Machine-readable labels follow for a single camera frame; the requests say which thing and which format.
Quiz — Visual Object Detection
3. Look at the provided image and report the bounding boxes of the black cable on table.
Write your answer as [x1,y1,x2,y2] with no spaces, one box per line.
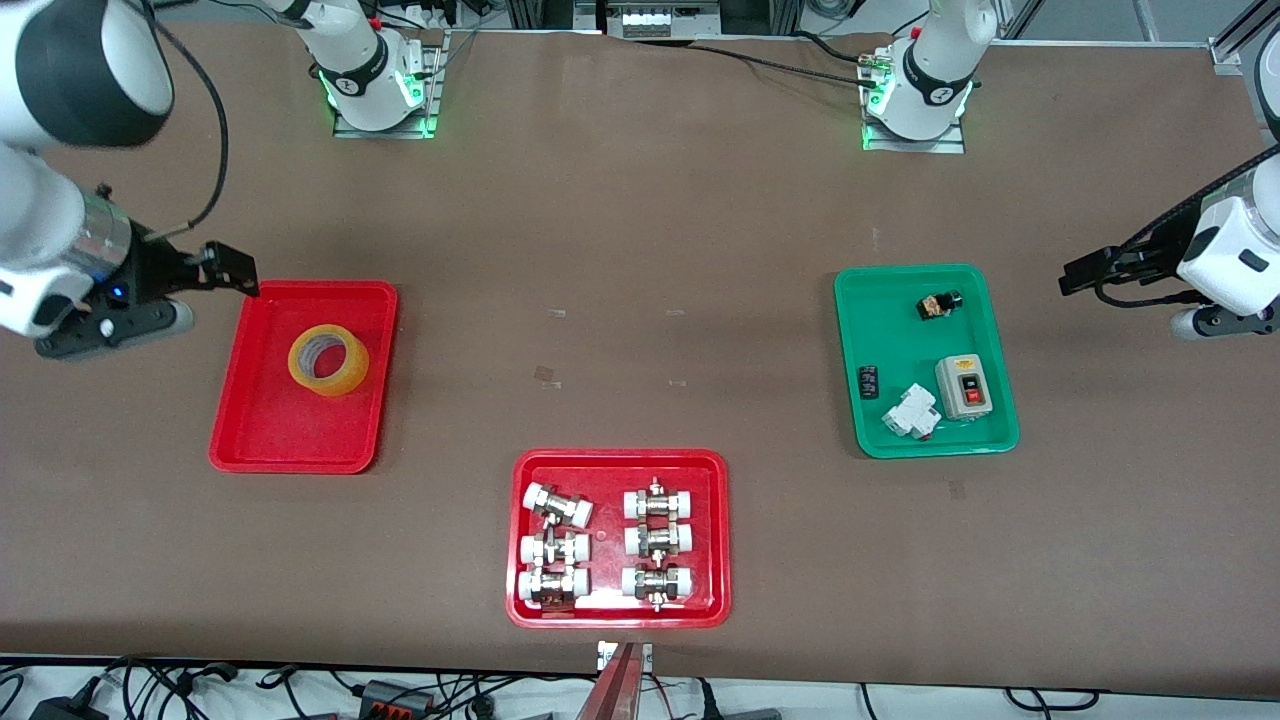
[688,30,883,87]

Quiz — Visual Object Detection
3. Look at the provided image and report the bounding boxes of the empty-style large red tray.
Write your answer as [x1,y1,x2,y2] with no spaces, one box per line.
[208,280,400,475]

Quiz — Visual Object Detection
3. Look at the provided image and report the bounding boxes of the white circuit breaker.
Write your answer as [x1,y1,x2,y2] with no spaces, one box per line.
[881,384,943,442]

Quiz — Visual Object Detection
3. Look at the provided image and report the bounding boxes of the small silver bracket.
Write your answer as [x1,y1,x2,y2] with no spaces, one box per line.
[597,641,655,673]

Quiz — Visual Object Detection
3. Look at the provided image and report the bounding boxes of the yellow tape roll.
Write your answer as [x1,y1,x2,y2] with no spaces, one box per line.
[287,323,371,398]

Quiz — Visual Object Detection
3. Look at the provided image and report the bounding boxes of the black tangled floor cable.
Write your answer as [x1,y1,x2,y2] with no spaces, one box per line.
[98,654,243,720]

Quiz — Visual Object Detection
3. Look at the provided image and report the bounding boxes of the white metal pipe fitting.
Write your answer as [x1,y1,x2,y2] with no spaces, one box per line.
[519,530,592,569]
[624,520,696,559]
[623,478,697,522]
[517,566,592,612]
[621,562,696,613]
[523,483,595,530]

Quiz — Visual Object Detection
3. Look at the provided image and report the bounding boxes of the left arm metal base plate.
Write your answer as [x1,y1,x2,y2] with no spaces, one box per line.
[861,48,968,155]

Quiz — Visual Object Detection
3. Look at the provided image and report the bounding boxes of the grey push-button switch box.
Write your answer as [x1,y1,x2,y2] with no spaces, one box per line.
[935,355,996,422]

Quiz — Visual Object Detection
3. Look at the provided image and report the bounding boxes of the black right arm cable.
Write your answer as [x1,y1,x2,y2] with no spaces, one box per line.
[130,0,230,243]

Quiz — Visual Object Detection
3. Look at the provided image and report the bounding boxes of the black power adapter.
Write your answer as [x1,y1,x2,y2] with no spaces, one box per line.
[28,694,107,720]

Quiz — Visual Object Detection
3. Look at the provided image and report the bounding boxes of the black looped floor cable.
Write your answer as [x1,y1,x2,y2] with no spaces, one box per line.
[1004,687,1103,713]

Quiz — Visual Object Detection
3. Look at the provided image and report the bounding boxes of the green plastic tray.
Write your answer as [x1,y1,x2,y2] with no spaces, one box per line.
[834,263,1021,460]

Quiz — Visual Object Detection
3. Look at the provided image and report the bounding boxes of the red metal bar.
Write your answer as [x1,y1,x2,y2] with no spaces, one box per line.
[575,643,642,720]

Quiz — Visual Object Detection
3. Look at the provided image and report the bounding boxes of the black and orange connector block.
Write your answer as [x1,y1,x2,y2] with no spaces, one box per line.
[358,679,438,718]

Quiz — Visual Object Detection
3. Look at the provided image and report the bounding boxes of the red tray with fittings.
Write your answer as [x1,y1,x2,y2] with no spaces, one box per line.
[505,448,732,630]

